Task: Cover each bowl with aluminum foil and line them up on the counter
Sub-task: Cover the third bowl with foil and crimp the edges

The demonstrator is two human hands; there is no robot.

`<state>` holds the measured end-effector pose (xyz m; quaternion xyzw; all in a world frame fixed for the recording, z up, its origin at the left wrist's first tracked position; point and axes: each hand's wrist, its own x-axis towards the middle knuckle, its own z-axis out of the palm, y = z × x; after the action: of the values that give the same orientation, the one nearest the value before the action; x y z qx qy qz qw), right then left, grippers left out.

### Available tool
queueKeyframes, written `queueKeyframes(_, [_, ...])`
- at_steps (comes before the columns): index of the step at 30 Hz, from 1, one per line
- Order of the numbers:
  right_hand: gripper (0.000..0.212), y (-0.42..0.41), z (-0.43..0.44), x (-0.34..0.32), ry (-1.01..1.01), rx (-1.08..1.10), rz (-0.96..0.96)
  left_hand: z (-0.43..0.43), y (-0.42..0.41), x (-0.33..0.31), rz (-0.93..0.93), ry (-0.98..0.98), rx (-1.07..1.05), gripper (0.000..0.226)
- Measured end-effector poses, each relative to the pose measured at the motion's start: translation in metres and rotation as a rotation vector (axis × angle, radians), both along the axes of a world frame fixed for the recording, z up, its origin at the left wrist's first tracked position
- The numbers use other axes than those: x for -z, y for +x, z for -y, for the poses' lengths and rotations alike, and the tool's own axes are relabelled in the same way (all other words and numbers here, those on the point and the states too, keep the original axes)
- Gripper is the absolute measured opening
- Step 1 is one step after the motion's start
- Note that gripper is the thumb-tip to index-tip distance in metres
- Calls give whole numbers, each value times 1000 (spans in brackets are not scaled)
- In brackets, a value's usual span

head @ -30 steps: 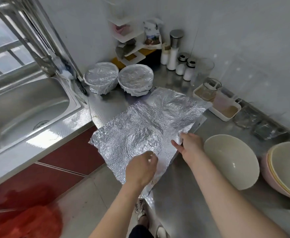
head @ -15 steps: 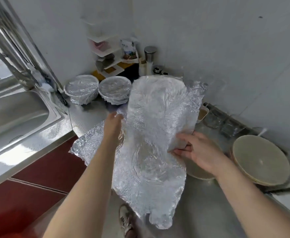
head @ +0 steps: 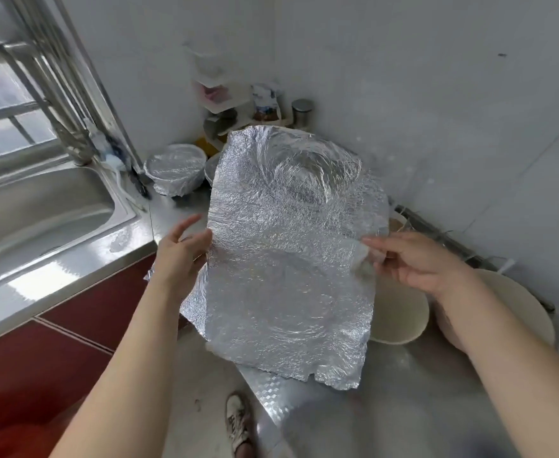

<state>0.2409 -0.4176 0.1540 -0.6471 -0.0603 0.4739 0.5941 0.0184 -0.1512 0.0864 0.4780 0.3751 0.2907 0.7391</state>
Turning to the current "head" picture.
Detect person's left hand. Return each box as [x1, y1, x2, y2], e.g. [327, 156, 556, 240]
[148, 214, 214, 302]

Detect person's right hand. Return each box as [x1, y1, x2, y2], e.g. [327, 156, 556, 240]
[360, 230, 476, 302]

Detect cream bowl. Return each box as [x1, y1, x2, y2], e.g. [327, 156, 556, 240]
[370, 272, 432, 346]

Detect foil-covered bowl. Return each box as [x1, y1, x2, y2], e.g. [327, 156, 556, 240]
[203, 152, 222, 185]
[144, 144, 209, 198]

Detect foil-wrapped bowl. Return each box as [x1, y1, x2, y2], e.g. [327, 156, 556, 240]
[179, 125, 392, 391]

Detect pink bowl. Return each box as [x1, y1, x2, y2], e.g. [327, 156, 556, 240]
[435, 268, 558, 354]

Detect person's right forearm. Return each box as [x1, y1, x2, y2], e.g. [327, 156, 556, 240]
[437, 272, 559, 458]

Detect person's left forearm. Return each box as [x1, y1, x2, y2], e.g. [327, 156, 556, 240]
[50, 286, 185, 458]

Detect person's left white shoe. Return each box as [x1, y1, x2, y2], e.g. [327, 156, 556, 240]
[225, 392, 255, 456]

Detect white spoon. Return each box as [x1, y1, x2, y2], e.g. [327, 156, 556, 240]
[490, 254, 518, 275]

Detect white dish brush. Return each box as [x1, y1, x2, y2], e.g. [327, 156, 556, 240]
[98, 148, 132, 174]

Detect red kitchen cabinet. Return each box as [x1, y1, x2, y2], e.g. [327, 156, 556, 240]
[0, 254, 190, 458]

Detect stainless steel sink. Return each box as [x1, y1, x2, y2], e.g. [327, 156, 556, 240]
[0, 157, 157, 349]

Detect white corner shelf rack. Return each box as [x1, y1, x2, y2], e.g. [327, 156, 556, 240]
[188, 43, 290, 139]

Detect colourful snack packet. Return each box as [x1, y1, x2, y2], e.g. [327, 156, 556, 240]
[251, 83, 283, 122]

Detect tall white steel-capped bottle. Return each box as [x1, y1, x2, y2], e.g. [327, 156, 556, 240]
[292, 98, 315, 130]

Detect steel faucet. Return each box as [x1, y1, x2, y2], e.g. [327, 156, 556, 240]
[0, 35, 94, 168]

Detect metal window railing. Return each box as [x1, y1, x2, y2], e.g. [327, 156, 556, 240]
[0, 90, 61, 158]

